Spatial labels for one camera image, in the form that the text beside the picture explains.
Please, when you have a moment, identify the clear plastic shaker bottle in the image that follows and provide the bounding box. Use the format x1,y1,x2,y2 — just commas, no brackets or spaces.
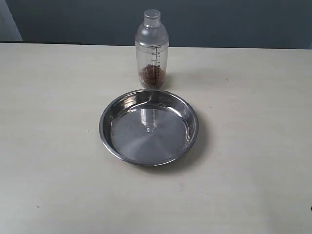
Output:
135,9,169,89

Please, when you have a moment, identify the round stainless steel plate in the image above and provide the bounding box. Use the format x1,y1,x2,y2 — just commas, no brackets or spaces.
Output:
99,89,199,167

